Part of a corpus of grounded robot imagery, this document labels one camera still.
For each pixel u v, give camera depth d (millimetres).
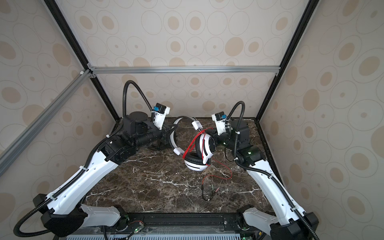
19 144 540
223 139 607
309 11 688
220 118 583
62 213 386
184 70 887
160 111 520
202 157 538
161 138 564
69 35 756
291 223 374
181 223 748
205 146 530
